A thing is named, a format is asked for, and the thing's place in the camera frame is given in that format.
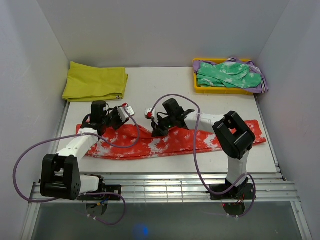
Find folded yellow-green trousers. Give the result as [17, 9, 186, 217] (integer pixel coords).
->
[62, 61, 129, 102]

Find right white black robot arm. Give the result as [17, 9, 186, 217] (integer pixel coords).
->
[145, 98, 256, 200]

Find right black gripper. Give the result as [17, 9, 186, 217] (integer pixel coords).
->
[151, 115, 176, 138]

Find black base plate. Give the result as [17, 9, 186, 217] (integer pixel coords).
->
[77, 183, 122, 202]
[204, 183, 257, 201]

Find aluminium rail frame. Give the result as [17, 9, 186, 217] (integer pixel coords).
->
[20, 99, 313, 240]

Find purple striped garment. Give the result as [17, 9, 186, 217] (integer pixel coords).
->
[193, 57, 269, 94]

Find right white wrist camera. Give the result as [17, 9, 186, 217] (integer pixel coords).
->
[144, 107, 159, 125]

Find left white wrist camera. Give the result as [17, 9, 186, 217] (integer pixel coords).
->
[117, 103, 135, 122]

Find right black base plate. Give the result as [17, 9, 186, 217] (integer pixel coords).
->
[204, 183, 257, 201]

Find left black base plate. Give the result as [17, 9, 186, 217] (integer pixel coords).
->
[77, 183, 122, 202]

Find red tie-dye trousers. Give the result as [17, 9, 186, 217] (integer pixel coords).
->
[85, 120, 267, 160]

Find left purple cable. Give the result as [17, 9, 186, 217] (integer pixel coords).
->
[12, 109, 141, 226]

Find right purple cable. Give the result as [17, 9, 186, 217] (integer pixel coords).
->
[149, 93, 257, 219]

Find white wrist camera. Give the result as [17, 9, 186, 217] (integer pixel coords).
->
[117, 103, 135, 122]
[144, 107, 159, 125]

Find purple cable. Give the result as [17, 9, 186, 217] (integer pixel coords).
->
[12, 109, 141, 226]
[149, 93, 257, 219]

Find green tie-dye trousers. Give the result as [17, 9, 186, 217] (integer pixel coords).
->
[196, 62, 262, 89]

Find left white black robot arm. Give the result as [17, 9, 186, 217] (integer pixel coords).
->
[40, 100, 135, 200]

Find yellow plastic bin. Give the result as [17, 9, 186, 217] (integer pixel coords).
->
[192, 57, 253, 96]

